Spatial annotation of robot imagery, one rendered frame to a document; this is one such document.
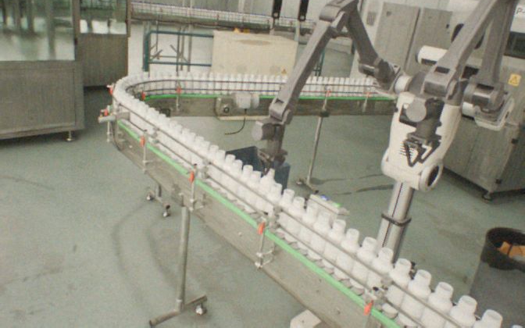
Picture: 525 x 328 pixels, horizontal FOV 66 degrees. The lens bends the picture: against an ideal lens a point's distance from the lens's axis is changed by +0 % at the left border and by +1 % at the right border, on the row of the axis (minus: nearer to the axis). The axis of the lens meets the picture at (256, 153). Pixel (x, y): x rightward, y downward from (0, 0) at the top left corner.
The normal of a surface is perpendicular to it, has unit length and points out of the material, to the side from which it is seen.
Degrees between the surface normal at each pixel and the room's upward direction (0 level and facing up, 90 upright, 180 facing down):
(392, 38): 90
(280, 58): 90
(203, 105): 90
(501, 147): 90
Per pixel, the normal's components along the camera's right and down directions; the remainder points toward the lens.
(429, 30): 0.39, 0.40
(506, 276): -0.79, 0.19
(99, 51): 0.65, 0.36
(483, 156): -0.91, 0.06
